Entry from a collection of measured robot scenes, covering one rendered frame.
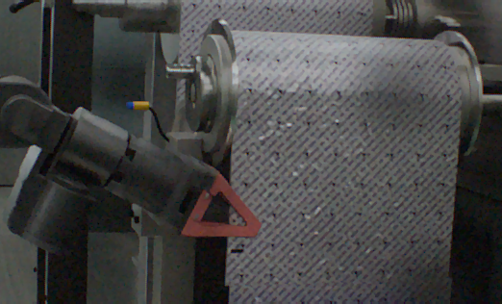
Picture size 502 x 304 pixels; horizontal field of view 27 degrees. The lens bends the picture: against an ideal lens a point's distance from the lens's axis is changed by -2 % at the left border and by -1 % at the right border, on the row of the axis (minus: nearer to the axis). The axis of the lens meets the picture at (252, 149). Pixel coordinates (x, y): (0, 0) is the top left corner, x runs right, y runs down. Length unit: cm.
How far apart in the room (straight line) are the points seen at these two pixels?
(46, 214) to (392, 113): 35
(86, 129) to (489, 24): 50
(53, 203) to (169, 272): 19
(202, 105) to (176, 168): 8
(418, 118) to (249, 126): 17
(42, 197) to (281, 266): 24
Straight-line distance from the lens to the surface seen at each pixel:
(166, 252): 107
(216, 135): 99
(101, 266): 179
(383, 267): 105
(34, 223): 94
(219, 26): 102
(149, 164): 94
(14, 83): 90
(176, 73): 102
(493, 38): 119
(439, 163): 106
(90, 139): 92
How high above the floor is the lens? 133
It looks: 7 degrees down
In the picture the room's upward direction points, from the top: 3 degrees clockwise
